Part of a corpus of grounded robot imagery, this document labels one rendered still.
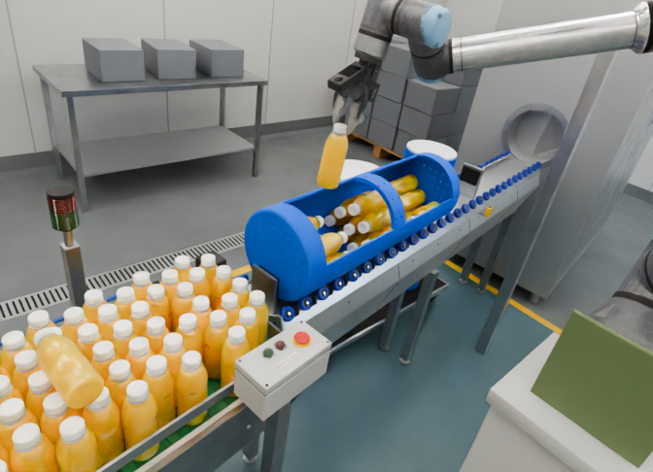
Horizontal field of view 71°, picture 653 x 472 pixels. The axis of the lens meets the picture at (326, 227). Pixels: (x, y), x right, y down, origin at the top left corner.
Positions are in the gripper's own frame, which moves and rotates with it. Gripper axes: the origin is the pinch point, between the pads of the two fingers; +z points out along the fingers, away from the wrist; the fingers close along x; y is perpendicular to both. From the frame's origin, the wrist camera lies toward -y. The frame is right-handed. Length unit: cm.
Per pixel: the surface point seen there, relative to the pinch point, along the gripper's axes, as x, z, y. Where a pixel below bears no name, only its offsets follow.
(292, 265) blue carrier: -8.3, 36.9, -15.7
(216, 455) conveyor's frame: -24, 73, -48
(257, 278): 0.9, 46.5, -17.3
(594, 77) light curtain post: -39, -36, 116
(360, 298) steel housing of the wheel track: -18, 55, 18
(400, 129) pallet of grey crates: 135, 59, 343
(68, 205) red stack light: 35, 34, -55
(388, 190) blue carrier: -9.8, 18.6, 25.0
